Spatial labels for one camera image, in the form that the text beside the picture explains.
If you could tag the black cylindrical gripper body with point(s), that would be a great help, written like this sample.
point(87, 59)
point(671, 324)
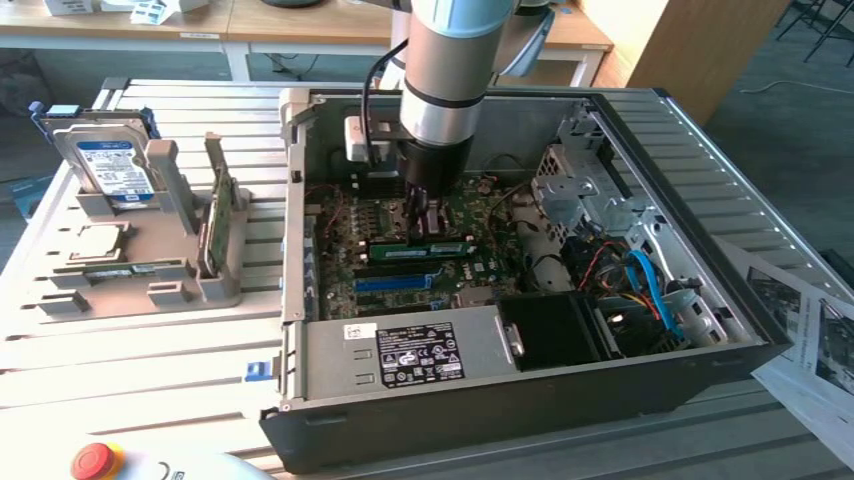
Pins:
point(436, 165)

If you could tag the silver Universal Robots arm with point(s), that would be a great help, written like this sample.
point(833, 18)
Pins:
point(443, 60)

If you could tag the green RAM stick white label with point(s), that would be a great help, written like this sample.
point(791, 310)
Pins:
point(440, 249)

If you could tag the CPU socket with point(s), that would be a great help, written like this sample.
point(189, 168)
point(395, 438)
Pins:
point(436, 217)

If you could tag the green motherboard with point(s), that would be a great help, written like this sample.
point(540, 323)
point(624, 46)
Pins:
point(480, 255)

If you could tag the blue expansion slot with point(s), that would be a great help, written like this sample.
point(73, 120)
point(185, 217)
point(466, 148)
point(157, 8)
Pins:
point(394, 283)

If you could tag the silver metal disk bay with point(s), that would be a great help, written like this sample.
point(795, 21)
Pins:
point(574, 195)

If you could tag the grey power supply unit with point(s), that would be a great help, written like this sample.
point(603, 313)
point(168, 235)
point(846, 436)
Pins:
point(407, 350)

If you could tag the green graphics card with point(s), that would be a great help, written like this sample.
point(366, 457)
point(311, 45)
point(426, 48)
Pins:
point(219, 220)

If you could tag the black fan shroud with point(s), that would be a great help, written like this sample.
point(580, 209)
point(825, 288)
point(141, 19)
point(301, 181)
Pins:
point(554, 330)

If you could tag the blue case latch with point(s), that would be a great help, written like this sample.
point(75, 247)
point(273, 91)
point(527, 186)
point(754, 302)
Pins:
point(256, 372)

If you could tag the grey plastic parts rack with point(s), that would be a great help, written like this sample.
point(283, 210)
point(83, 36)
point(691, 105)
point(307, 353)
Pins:
point(167, 290)

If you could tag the open black PC case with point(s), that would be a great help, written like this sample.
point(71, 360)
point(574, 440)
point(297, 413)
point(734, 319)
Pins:
point(507, 420)

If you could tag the wooden cabinet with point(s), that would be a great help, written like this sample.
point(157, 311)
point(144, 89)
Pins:
point(700, 50)

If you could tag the hard disk blue label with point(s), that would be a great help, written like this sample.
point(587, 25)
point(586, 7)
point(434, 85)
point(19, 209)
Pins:
point(109, 165)

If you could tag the silver CPU chip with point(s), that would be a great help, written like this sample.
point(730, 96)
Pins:
point(99, 240)

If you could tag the hard disk in blue caddy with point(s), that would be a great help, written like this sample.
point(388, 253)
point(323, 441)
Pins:
point(87, 117)

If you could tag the blue book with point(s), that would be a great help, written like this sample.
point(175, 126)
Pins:
point(27, 195)

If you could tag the white teach pendant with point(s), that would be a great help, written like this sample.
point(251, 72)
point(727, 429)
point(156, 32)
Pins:
point(213, 467)

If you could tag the white paper box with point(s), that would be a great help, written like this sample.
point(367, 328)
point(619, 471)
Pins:
point(69, 6)

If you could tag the printed newspaper sheet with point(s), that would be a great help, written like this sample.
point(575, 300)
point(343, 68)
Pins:
point(807, 350)

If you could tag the black chair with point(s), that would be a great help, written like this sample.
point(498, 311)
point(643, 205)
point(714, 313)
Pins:
point(823, 25)

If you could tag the red emergency stop button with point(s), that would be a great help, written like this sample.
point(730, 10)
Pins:
point(95, 461)

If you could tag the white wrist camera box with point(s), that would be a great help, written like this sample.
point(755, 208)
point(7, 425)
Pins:
point(359, 140)

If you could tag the wooden desk white frame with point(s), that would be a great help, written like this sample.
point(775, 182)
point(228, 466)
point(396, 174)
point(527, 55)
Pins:
point(200, 25)

